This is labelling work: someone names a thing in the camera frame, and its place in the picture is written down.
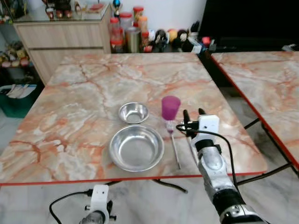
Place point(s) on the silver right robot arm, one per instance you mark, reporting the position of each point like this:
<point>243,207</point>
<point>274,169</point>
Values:
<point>217,172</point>

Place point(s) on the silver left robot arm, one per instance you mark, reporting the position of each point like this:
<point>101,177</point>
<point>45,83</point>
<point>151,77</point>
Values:
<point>93,218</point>

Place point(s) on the purple plastic cup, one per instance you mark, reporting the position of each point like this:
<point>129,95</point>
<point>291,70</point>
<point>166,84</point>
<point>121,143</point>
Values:
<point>171,107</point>

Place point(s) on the silver metal spoon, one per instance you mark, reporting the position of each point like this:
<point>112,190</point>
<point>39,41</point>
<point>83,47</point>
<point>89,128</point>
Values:
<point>192,150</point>

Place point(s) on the silver metal fork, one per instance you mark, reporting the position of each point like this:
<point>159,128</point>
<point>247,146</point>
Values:
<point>176,151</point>

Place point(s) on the small steel bowl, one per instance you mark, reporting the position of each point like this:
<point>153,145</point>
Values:
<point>133,113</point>

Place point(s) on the large steel bowl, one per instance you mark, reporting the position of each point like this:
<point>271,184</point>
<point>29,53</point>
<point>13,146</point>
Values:
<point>137,149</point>

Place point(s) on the white and blue box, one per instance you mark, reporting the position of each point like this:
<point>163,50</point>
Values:
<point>196,46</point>

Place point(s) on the small red object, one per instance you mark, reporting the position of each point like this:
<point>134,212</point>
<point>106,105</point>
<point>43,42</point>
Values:
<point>206,41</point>

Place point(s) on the dark round bottle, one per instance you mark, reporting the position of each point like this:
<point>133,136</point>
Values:
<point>182,38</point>

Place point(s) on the yellow round container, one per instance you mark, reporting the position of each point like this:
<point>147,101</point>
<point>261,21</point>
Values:
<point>173,35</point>

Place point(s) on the black bottle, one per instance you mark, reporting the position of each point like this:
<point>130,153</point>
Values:
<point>161,38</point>

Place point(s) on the small red-lid jar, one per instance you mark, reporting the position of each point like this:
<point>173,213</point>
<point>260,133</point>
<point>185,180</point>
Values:
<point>145,39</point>

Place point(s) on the steel canister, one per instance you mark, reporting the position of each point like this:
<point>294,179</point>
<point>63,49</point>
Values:
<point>133,39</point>

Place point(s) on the black television screen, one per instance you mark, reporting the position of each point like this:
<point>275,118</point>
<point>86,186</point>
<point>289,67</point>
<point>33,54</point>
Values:
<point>247,21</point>

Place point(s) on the orange filled jar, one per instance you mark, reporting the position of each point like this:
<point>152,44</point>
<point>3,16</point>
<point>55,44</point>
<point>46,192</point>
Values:
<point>143,24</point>

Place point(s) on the small white object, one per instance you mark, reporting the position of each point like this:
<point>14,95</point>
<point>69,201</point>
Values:
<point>290,47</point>

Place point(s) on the tall red-lid plastic jar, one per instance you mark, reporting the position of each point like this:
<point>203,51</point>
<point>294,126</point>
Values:
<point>115,35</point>

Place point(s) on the clear red-lid jar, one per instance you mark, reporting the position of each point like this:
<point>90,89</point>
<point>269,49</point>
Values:
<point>125,20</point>

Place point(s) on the red-lid jar with label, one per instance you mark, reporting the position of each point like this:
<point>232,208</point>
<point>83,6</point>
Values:
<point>138,12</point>

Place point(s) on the dark blue globe trophy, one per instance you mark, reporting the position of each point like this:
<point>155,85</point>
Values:
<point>116,6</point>

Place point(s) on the green storage bin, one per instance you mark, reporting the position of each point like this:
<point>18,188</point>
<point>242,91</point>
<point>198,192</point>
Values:
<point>16,106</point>

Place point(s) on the red tray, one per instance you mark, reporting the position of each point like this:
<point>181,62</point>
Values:
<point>96,7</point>

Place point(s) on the light wooden cabinet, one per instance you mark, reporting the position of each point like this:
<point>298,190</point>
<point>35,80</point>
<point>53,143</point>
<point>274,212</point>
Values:
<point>65,39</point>

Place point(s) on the dark figurines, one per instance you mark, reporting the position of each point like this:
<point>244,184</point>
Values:
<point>58,11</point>

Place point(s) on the shelf with small goods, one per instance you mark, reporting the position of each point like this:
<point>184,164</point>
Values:
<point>13,56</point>

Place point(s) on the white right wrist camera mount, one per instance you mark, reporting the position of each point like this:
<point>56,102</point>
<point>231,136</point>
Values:
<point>209,126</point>

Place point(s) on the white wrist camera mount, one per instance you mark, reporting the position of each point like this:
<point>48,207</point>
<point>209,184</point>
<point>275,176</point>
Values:
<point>100,198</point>
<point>209,126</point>

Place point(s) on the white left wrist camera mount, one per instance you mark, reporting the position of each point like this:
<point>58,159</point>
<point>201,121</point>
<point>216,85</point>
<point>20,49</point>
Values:
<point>100,198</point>

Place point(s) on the black folding table frame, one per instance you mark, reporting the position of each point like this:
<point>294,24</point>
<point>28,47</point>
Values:
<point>275,144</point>
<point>163,184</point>

